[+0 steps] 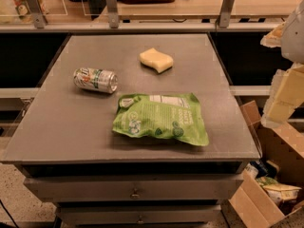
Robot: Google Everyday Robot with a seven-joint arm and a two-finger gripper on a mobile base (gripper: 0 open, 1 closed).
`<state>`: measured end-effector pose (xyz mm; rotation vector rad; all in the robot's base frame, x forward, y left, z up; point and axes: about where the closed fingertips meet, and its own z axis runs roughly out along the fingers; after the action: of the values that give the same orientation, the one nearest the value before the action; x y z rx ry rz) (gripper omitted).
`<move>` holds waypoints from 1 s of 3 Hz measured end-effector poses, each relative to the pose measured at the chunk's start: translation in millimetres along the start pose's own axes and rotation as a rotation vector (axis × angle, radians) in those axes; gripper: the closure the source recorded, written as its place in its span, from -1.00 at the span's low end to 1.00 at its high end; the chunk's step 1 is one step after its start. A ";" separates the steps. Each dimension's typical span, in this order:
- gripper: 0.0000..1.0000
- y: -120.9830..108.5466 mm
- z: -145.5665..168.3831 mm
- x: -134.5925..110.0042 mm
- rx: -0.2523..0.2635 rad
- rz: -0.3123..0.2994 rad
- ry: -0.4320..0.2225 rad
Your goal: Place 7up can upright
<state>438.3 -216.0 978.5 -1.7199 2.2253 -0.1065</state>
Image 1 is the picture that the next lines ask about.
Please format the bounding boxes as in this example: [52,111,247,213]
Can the left metal bracket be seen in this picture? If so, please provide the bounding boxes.
[26,0,47,29]

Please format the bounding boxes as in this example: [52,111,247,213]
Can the green snack bag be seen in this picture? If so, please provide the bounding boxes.
[112,93,209,146]

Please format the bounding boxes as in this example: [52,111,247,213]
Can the yellow sponge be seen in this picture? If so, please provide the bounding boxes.
[140,47,174,73]

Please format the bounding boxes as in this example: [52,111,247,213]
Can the drawer knob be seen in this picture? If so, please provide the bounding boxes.
[137,216,144,225]
[130,188,141,200]

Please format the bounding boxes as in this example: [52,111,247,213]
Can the cardboard box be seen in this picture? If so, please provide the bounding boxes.
[229,101,304,228]

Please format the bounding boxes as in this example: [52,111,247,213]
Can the lower drawer knob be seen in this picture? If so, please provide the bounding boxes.
[137,216,144,225]

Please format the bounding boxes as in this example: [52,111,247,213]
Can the metal bracket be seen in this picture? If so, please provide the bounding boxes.
[105,0,120,29]
[26,0,47,29]
[218,0,235,28]

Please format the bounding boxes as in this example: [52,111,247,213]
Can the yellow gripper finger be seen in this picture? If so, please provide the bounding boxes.
[261,64,304,128]
[260,23,285,48]

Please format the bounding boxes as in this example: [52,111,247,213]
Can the middle metal bracket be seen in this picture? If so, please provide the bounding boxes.
[105,0,120,29]

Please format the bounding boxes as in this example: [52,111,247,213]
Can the yellow package in box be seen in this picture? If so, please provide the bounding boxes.
[256,177,301,206]

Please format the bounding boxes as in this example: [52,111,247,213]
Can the grey drawer cabinet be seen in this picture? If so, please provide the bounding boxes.
[3,33,258,228]

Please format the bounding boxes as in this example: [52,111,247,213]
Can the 7up soda can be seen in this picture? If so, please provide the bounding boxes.
[73,67,118,94]

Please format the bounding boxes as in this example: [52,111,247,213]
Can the upper drawer knob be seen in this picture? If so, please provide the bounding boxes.
[130,188,141,200]

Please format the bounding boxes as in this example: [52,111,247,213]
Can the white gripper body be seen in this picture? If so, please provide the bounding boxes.
[281,0,304,64]

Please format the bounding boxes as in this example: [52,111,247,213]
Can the right metal bracket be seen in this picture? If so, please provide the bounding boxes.
[218,0,235,28]

